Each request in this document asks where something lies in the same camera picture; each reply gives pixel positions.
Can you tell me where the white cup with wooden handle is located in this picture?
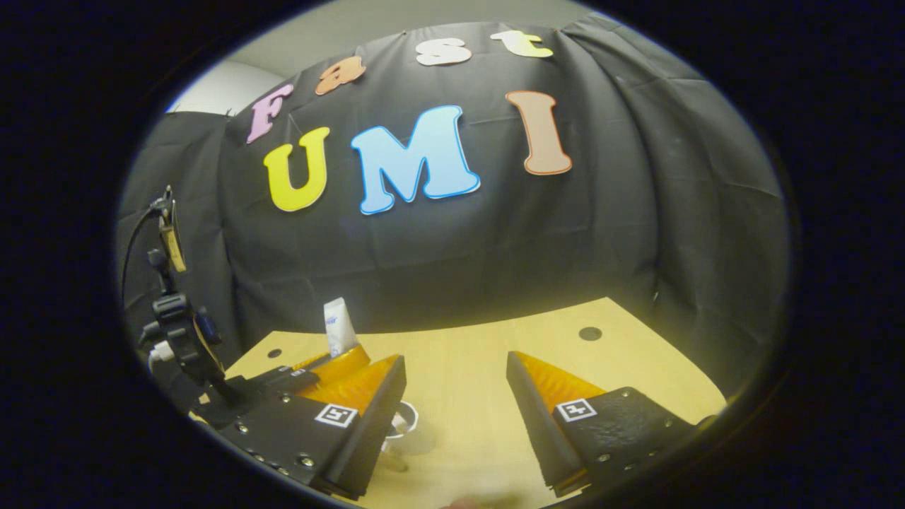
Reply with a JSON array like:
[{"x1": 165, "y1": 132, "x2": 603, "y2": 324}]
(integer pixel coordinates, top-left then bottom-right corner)
[{"x1": 385, "y1": 401, "x2": 419, "y2": 471}]

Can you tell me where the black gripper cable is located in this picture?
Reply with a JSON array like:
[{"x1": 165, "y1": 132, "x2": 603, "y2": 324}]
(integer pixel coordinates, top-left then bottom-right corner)
[{"x1": 120, "y1": 205, "x2": 158, "y2": 305}]

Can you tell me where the black backdrop cloth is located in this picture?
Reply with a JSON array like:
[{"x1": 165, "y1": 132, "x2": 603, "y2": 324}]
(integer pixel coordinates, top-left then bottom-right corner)
[{"x1": 117, "y1": 14, "x2": 789, "y2": 397}]

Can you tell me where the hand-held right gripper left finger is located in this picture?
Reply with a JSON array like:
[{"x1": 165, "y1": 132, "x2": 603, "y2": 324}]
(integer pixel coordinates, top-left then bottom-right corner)
[{"x1": 212, "y1": 353, "x2": 408, "y2": 499}]

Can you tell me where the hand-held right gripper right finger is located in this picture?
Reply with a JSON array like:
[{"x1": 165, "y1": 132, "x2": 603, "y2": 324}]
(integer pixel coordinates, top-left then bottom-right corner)
[{"x1": 506, "y1": 350, "x2": 701, "y2": 497}]

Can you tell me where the white toothpaste tube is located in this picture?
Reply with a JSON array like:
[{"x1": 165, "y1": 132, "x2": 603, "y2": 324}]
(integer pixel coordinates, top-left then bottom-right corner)
[{"x1": 323, "y1": 297, "x2": 360, "y2": 358}]

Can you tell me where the light wooden desktop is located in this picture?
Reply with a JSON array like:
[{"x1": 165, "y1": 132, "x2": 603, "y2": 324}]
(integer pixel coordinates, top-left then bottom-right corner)
[{"x1": 191, "y1": 297, "x2": 728, "y2": 509}]

